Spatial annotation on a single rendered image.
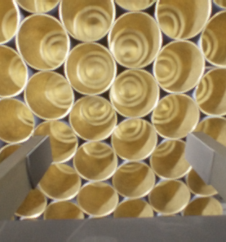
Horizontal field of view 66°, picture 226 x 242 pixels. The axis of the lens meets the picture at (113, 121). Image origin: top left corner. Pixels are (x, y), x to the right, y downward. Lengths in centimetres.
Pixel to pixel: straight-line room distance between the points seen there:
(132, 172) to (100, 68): 21
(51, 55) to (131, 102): 16
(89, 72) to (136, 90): 9
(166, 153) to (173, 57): 18
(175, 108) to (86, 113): 17
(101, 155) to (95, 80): 15
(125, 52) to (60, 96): 14
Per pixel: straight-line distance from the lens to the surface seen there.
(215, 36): 37
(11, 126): 34
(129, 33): 33
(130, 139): 35
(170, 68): 34
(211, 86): 37
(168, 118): 35
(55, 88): 34
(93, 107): 33
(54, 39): 34
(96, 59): 32
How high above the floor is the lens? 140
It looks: 77 degrees down
